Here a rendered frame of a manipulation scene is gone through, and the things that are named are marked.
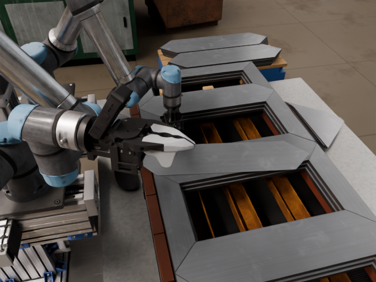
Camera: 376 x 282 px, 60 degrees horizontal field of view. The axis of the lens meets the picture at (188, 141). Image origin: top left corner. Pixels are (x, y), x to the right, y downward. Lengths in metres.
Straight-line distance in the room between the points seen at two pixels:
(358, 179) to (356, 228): 0.39
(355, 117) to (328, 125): 1.59
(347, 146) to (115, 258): 1.20
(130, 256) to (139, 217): 0.18
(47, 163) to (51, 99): 0.16
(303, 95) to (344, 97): 1.58
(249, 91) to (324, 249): 0.95
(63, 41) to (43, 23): 2.37
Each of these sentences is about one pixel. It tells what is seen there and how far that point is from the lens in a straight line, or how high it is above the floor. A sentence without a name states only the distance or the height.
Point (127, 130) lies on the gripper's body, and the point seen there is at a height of 1.47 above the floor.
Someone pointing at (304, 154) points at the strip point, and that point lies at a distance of 1.50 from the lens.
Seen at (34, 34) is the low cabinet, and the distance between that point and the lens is 3.89.
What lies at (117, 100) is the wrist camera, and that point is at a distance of 0.56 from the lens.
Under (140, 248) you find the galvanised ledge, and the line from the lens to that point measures 1.36.
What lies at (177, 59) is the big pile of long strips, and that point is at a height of 0.85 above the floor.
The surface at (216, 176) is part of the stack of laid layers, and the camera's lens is 1.33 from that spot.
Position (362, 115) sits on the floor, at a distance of 3.46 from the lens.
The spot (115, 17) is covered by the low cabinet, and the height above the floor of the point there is 0.54.
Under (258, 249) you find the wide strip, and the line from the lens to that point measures 1.16.
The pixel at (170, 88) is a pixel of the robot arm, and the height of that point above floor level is 1.16.
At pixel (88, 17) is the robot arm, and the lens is 1.16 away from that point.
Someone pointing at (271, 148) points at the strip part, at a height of 0.87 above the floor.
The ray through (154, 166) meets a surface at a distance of 1.37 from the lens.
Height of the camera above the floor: 1.85
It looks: 42 degrees down
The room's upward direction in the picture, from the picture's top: straight up
